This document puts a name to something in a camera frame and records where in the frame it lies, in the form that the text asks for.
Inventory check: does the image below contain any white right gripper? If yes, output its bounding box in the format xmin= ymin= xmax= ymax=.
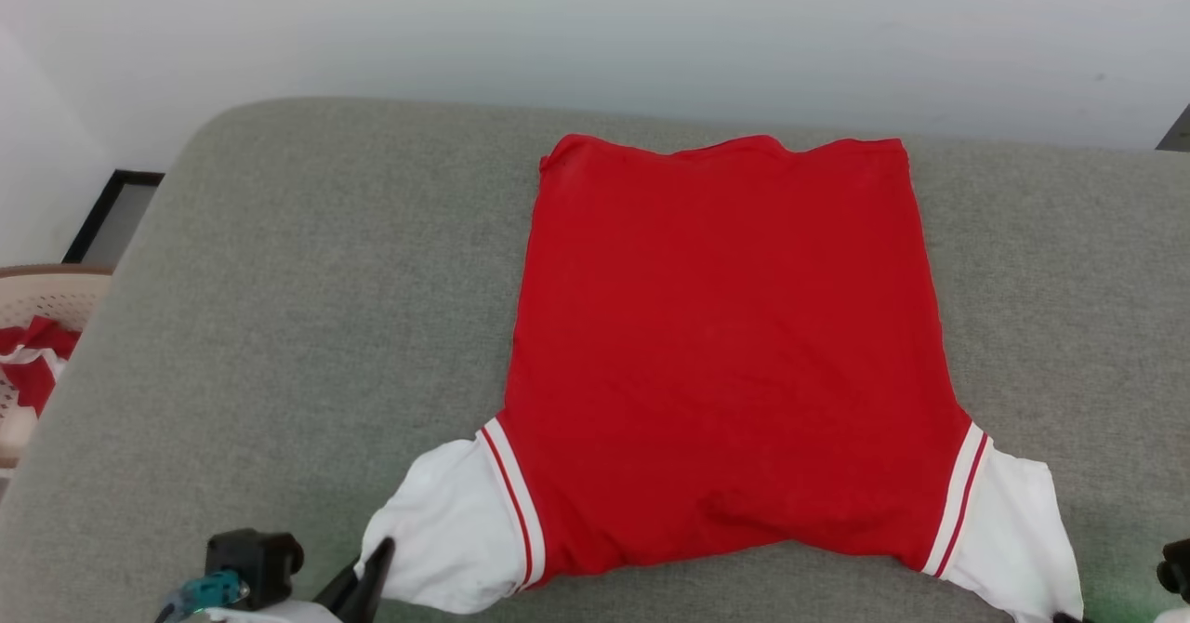
xmin=1053 ymin=609 xmax=1190 ymax=623

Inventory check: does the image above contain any teal left cable connector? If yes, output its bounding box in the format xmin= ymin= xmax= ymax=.
xmin=158 ymin=570 xmax=250 ymax=623

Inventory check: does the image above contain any red and white jersey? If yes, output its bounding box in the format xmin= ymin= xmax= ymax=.
xmin=358 ymin=133 xmax=1086 ymax=622

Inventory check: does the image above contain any red white garment in basket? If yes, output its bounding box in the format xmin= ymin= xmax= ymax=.
xmin=0 ymin=316 xmax=83 ymax=417

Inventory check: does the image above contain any beige plastic laundry basket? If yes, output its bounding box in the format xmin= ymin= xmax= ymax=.
xmin=0 ymin=265 xmax=114 ymax=471

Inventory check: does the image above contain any dark grey slanted post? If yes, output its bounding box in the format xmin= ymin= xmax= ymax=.
xmin=1156 ymin=104 xmax=1190 ymax=152

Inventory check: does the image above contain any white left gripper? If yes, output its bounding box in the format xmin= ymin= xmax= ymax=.
xmin=200 ymin=537 xmax=396 ymax=623

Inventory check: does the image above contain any black rectangular frame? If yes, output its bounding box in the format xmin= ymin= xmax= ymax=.
xmin=62 ymin=169 xmax=165 ymax=266

